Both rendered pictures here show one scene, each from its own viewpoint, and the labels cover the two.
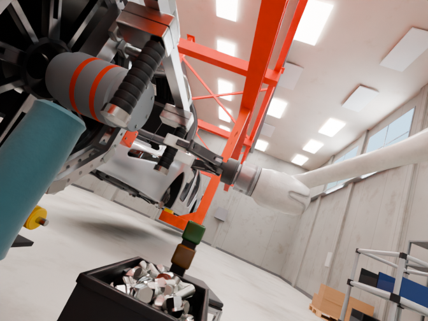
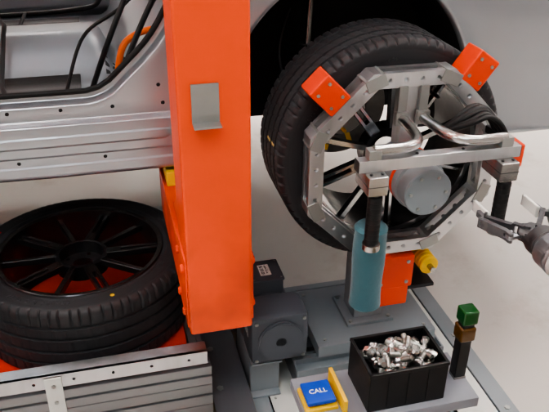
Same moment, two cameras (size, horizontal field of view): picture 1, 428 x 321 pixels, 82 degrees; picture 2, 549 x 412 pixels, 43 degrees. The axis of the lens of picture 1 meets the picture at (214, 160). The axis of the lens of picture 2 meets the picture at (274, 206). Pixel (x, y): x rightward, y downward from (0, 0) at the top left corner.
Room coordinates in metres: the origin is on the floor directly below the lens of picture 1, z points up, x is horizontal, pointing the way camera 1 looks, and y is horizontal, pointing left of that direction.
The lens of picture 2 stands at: (-0.38, -1.08, 1.67)
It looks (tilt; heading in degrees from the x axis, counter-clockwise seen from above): 29 degrees down; 68
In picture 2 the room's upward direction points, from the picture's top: 1 degrees clockwise
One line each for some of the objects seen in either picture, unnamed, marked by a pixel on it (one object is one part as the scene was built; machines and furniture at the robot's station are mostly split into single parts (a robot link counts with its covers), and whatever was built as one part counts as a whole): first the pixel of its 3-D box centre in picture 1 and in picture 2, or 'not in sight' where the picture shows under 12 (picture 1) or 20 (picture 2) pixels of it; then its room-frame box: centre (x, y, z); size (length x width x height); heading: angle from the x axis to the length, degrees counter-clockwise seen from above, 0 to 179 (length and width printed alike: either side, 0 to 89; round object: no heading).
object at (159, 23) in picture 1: (149, 28); (372, 178); (0.37, 0.20, 0.93); 0.09 x 0.05 x 0.05; 83
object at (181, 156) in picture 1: (183, 157); (529, 205); (0.77, 0.09, 0.83); 0.07 x 0.01 x 0.03; 83
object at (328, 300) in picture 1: (339, 307); not in sight; (5.72, -3.88, 0.32); 1.11 x 0.78 x 0.64; 81
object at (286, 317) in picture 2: not in sight; (265, 315); (0.25, 0.59, 0.26); 0.42 x 0.18 x 0.35; 83
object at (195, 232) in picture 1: (193, 232); (467, 314); (0.54, -0.02, 0.64); 0.04 x 0.04 x 0.04; 83
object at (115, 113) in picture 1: (137, 79); (372, 221); (0.37, 0.17, 0.83); 0.04 x 0.04 x 0.16
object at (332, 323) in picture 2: not in sight; (363, 286); (0.59, 0.55, 0.32); 0.40 x 0.30 x 0.28; 173
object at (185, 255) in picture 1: (184, 255); (464, 330); (0.54, -0.02, 0.59); 0.04 x 0.04 x 0.04; 83
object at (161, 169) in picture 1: (171, 149); (499, 205); (0.71, 0.13, 0.83); 0.04 x 0.04 x 0.16
